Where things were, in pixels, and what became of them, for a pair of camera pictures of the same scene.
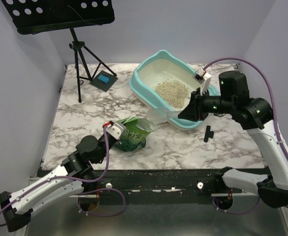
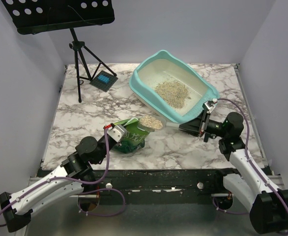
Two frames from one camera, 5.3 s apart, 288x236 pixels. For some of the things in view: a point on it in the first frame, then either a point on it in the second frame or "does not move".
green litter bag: (137, 131) does not move
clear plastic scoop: (161, 115) to (152, 123)
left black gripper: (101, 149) does not move
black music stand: (34, 16) does not move
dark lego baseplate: (104, 80) does not move
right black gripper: (195, 107) to (202, 125)
